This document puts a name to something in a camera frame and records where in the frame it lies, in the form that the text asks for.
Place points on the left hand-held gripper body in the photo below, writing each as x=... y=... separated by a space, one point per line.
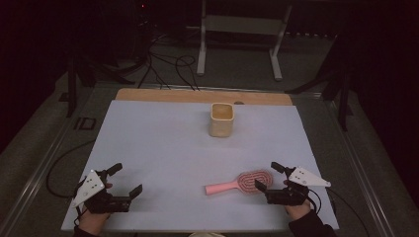
x=88 y=188

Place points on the person's left hand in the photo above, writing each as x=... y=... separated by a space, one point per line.
x=94 y=222

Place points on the white metal stand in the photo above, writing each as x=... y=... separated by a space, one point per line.
x=243 y=24

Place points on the beige square cup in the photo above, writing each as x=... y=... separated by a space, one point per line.
x=220 y=126

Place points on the metal floor rail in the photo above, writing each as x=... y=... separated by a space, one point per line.
x=359 y=168
x=42 y=171

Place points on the white table mat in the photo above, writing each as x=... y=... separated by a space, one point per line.
x=158 y=144

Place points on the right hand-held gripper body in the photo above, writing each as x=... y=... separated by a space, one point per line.
x=306 y=177

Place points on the dark tripod stand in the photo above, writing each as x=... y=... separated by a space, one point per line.
x=73 y=85
x=342 y=92

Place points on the person's right hand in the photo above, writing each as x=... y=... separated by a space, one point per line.
x=298 y=211

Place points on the pink hairbrush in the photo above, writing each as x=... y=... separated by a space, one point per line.
x=257 y=181

